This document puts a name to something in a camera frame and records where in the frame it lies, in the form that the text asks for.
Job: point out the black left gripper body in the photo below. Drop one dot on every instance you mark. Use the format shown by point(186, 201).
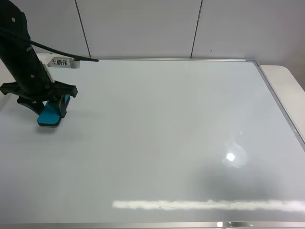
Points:
point(16, 52)

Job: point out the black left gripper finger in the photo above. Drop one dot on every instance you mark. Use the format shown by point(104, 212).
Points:
point(60, 106)
point(36, 106)

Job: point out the teal whiteboard eraser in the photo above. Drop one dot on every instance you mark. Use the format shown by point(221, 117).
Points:
point(48, 117)

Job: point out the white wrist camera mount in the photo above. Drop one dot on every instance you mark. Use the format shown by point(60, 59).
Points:
point(49, 60)

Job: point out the white whiteboard with aluminium frame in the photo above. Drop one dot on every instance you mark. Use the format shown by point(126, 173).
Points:
point(159, 144)

